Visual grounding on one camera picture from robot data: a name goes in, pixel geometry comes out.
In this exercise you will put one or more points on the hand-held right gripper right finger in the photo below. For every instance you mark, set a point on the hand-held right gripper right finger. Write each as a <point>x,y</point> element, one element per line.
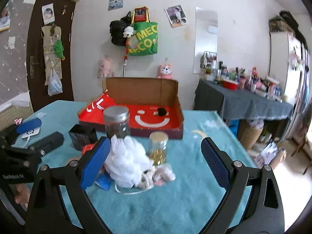
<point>215,163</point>

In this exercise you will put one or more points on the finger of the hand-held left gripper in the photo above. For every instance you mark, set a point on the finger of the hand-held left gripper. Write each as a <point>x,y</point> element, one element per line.
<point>48,142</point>
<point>29,125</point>

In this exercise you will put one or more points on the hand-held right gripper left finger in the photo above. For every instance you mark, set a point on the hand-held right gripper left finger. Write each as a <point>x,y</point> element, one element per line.
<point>95,165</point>

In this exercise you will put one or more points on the white mesh bath pouf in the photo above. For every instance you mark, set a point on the white mesh bath pouf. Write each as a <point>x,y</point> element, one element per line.
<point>126,158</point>

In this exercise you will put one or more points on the beige braided scrunchie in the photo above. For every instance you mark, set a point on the beige braided scrunchie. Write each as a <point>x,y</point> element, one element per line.
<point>147,178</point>

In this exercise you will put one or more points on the cardboard box with red lining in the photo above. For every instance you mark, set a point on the cardboard box with red lining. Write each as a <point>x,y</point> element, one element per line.
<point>146,90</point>

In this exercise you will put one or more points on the white portable router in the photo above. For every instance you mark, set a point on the white portable router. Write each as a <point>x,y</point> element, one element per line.
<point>33,135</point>

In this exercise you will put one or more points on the black patterned gift box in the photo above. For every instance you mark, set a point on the black patterned gift box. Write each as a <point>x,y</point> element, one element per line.
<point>80,136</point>

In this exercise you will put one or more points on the large glass jar silver lid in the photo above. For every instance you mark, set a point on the large glass jar silver lid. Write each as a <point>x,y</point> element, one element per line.
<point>117,124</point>

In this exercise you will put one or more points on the clear plastic bag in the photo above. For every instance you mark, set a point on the clear plastic bag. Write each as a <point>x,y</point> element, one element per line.
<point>54,85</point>

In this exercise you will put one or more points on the paper shopping bag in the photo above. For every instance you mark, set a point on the paper shopping bag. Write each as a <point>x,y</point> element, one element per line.
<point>268,154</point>

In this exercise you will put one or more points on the small glass jar gold lid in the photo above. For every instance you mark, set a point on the small glass jar gold lid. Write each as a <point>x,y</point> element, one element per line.
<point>158,148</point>

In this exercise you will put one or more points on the table with grey cloth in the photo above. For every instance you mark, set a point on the table with grey cloth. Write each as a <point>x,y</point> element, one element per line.
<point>243,104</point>

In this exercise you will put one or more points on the red plastic basin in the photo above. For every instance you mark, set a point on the red plastic basin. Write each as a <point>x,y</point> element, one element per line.
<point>230,85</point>

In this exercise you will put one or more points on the green plush toy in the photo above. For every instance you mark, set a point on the green plush toy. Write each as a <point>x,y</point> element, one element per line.
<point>59,50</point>

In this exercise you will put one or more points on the dark brown door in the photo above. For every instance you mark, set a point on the dark brown door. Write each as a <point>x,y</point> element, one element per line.
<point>69,53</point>

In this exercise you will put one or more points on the beige hanging door organizer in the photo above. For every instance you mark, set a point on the beige hanging door organizer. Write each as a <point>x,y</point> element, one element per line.
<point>50,43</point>

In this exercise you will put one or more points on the cluster of toiletry bottles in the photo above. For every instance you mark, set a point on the cluster of toiletry bottles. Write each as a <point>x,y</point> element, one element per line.
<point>251,82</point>

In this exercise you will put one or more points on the pale pink hanging plush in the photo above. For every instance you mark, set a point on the pale pink hanging plush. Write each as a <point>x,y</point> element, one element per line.
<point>104,67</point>

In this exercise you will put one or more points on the mop pole with orange grip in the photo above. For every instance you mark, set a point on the mop pole with orange grip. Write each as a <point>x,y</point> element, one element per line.
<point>125,65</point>

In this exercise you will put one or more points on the pink fox plush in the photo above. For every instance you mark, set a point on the pink fox plush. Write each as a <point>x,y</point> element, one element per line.
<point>165,71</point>

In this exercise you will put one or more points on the photo on door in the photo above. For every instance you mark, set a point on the photo on door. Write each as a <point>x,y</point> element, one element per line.
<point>48,13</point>

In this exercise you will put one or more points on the white refrigerator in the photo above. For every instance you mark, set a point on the white refrigerator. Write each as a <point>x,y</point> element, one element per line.
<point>280,58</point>

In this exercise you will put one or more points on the black hanging bag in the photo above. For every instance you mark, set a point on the black hanging bag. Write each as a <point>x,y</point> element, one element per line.
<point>117,33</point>

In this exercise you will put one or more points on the white plush on wardrobe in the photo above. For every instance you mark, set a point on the white plush on wardrobe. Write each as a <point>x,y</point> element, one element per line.
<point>295,58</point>

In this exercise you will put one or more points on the small panda plush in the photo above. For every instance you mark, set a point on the small panda plush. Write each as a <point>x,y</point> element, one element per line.
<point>128,31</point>

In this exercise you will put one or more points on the green tote bag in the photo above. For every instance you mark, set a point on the green tote bag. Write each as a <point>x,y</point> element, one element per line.
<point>146,39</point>

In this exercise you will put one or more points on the red hanging pouch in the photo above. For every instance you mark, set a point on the red hanging pouch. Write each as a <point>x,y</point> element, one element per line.
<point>141,14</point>

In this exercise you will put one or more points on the black bag on wardrobe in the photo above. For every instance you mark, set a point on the black bag on wardrobe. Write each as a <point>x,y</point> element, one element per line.
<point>292,20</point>

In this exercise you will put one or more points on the wall calendar picture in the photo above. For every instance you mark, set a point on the wall calendar picture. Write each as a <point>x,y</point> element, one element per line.
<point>4,17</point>

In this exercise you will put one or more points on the wall mirror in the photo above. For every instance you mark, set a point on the wall mirror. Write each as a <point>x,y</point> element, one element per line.
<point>204,41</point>

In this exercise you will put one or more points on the blue wall poster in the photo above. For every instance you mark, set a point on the blue wall poster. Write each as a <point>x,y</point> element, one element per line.
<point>115,1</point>

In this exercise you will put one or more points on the wall photo print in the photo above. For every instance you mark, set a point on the wall photo print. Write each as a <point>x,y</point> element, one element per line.
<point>176,15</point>

